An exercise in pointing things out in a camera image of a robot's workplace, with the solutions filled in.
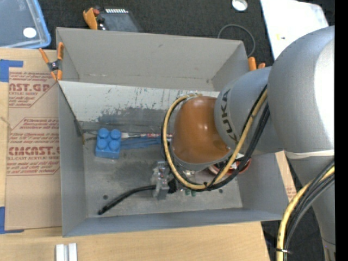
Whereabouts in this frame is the blue toy building block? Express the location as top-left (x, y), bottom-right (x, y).
top-left (95, 127), bottom-right (122, 160)

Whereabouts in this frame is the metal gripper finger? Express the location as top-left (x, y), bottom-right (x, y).
top-left (151, 160), bottom-right (171, 184)
top-left (154, 183), bottom-right (171, 201)

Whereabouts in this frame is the grey metal bin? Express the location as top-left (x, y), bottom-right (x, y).
top-left (55, 27), bottom-right (289, 238)

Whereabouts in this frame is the brown cardboard board red print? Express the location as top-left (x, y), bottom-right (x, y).
top-left (0, 48), bottom-right (299, 231)

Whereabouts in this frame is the black flexible hose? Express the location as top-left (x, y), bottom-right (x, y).
top-left (97, 185), bottom-right (158, 216)

